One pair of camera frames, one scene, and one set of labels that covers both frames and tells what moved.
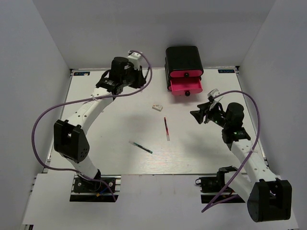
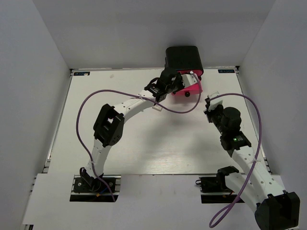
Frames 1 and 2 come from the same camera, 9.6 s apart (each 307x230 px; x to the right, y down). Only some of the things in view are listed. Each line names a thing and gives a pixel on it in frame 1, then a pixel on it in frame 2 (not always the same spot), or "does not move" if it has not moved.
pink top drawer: (186, 73) does not move
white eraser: (157, 107) does not move
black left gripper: (139, 74) to (180, 78)
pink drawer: (180, 86) does not move
